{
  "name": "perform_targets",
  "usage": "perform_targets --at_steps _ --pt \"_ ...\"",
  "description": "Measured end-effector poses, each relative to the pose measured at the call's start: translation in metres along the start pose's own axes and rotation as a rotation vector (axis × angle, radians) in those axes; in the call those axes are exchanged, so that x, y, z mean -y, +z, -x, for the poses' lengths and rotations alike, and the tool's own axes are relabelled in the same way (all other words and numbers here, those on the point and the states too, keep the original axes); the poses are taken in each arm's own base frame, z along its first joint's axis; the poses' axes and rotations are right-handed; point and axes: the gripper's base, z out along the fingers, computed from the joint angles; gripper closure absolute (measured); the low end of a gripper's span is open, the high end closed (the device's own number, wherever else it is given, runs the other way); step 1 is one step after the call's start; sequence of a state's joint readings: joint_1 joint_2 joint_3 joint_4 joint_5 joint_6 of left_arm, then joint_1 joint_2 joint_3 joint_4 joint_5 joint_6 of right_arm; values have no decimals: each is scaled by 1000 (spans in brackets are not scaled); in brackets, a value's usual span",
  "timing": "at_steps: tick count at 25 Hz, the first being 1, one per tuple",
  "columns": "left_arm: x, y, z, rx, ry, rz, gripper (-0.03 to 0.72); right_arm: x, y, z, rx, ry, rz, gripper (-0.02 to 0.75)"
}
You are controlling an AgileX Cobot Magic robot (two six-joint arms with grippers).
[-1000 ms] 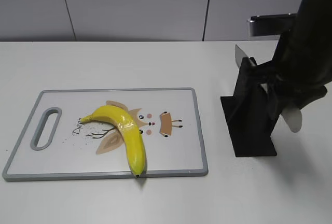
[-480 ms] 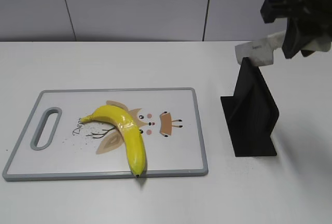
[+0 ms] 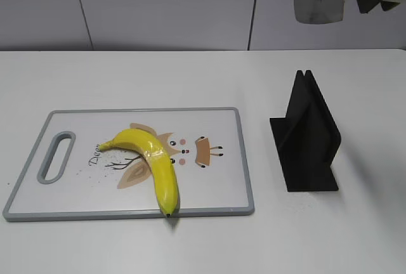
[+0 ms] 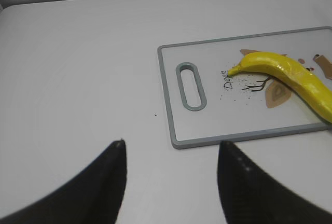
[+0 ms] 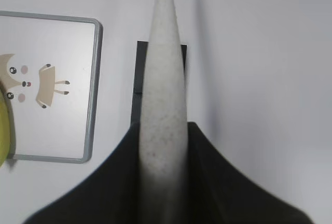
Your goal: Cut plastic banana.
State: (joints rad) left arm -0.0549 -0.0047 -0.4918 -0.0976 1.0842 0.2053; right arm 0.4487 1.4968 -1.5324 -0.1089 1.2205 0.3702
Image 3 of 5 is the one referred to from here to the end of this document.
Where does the cleaver knife with white handle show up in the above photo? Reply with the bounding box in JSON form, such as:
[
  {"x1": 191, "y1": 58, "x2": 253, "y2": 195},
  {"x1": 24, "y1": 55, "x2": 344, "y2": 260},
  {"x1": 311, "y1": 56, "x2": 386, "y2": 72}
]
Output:
[{"x1": 294, "y1": 0, "x2": 405, "y2": 25}]

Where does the yellow plastic banana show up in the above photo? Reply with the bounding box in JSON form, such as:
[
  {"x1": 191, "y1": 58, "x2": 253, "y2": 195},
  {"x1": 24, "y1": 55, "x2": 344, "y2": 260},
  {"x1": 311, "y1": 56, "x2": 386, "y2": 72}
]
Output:
[{"x1": 99, "y1": 129, "x2": 179, "y2": 217}]

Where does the white grey-rimmed cutting board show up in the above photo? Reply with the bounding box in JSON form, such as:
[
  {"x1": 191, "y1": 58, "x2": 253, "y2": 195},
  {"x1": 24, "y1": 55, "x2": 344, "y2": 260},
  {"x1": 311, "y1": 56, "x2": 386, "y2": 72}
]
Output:
[{"x1": 3, "y1": 107, "x2": 254, "y2": 221}]

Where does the black knife stand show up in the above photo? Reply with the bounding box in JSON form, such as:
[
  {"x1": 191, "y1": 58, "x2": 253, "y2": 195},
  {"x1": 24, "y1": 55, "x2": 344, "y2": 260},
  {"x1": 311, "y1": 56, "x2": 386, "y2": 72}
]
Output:
[{"x1": 270, "y1": 70, "x2": 341, "y2": 192}]

